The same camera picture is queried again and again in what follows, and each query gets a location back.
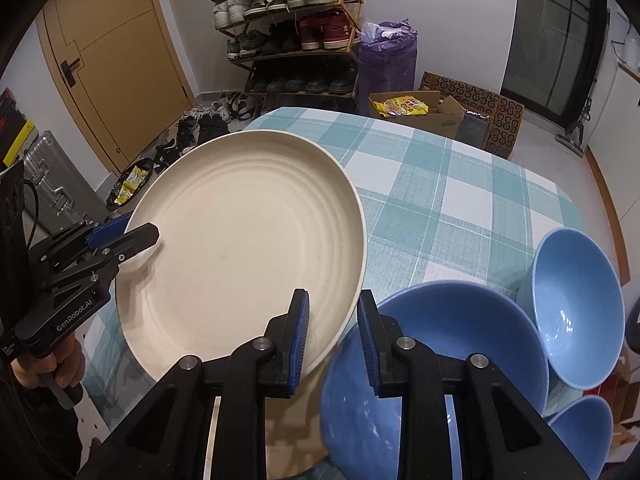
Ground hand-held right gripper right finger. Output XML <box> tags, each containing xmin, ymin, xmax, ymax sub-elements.
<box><xmin>356</xmin><ymin>290</ymin><xmax>593</xmax><ymax>480</ymax></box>

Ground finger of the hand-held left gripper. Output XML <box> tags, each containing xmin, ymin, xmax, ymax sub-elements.
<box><xmin>42</xmin><ymin>223</ymin><xmax>161</xmax><ymax>306</ymax></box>
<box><xmin>30</xmin><ymin>213</ymin><xmax>133</xmax><ymax>271</ymax></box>

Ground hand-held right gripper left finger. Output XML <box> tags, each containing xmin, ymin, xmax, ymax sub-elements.
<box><xmin>82</xmin><ymin>288</ymin><xmax>311</xmax><ymax>480</ymax></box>

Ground large matte blue bowl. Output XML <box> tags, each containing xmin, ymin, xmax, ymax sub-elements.
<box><xmin>319</xmin><ymin>281</ymin><xmax>551</xmax><ymax>480</ymax></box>

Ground cream ribbed plate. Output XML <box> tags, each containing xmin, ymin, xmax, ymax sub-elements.
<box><xmin>115</xmin><ymin>130</ymin><xmax>368</xmax><ymax>386</ymax></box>

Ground medium glossy blue bowl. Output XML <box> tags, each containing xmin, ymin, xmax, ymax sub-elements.
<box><xmin>515</xmin><ymin>227</ymin><xmax>627</xmax><ymax>390</ymax></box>

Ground person's left hand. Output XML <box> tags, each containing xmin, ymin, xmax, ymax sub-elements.
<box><xmin>12</xmin><ymin>330</ymin><xmax>86</xmax><ymax>391</ymax></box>

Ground yellow-green snack packets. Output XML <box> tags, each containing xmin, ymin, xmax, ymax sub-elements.
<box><xmin>114</xmin><ymin>167</ymin><xmax>150</xmax><ymax>206</ymax></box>

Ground silver suitcase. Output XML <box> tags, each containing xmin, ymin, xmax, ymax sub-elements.
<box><xmin>20</xmin><ymin>130</ymin><xmax>108</xmax><ymax>241</ymax></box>

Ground pile of loose floor shoes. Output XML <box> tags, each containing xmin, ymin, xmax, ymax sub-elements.
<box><xmin>152</xmin><ymin>90</ymin><xmax>261</xmax><ymax>171</ymax></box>

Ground black and yellow box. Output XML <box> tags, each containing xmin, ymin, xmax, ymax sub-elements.
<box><xmin>0</xmin><ymin>87</ymin><xmax>40</xmax><ymax>168</ymax></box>

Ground teal checkered tablecloth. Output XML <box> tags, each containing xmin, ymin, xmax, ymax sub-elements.
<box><xmin>82</xmin><ymin>106</ymin><xmax>586</xmax><ymax>480</ymax></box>

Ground wooden door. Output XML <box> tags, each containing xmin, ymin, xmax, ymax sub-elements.
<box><xmin>37</xmin><ymin>0</ymin><xmax>193</xmax><ymax>176</ymax></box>

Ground open brown cardboard box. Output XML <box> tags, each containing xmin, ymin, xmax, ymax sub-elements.
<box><xmin>369</xmin><ymin>91</ymin><xmax>466</xmax><ymax>141</ymax></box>

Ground yellow snack packet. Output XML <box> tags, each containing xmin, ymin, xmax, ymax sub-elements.
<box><xmin>372</xmin><ymin>97</ymin><xmax>430</xmax><ymax>118</ymax></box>

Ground dark flat panel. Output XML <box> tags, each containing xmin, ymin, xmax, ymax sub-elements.
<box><xmin>457</xmin><ymin>110</ymin><xmax>493</xmax><ymax>148</ymax></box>

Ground small blue bowl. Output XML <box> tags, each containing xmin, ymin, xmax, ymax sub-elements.
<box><xmin>544</xmin><ymin>394</ymin><xmax>617</xmax><ymax>480</ymax></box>

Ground purple plastic bag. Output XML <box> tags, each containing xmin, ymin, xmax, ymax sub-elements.
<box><xmin>357</xmin><ymin>19</ymin><xmax>418</xmax><ymax>106</ymax></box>

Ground floor mop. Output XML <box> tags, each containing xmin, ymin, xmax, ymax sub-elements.
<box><xmin>555</xmin><ymin>95</ymin><xmax>593</xmax><ymax>156</ymax></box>

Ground white kitchen cabinet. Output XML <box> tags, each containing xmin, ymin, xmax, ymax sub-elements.
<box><xmin>587</xmin><ymin>57</ymin><xmax>640</xmax><ymax>261</ymax></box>

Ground dark glass door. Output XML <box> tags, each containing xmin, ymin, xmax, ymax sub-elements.
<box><xmin>501</xmin><ymin>0</ymin><xmax>608</xmax><ymax>128</ymax></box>

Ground black door handle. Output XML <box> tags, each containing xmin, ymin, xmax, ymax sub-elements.
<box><xmin>60</xmin><ymin>58</ymin><xmax>82</xmax><ymax>86</ymax></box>

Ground ring-patterned flat cardboard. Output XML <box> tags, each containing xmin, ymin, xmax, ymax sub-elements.
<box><xmin>419</xmin><ymin>71</ymin><xmax>526</xmax><ymax>161</ymax></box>

